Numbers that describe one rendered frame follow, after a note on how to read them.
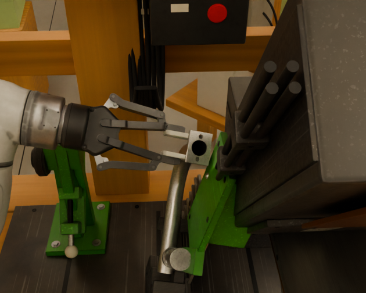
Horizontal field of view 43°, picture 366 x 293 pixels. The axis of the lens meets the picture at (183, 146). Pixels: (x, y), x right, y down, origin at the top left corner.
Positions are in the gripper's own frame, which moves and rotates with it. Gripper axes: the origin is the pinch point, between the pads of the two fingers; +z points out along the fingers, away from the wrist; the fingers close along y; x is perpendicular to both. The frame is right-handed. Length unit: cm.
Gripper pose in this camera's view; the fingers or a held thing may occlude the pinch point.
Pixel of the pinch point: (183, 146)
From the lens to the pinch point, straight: 79.9
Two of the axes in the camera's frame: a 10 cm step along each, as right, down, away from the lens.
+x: -2.1, 0.8, 9.7
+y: 1.6, -9.8, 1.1
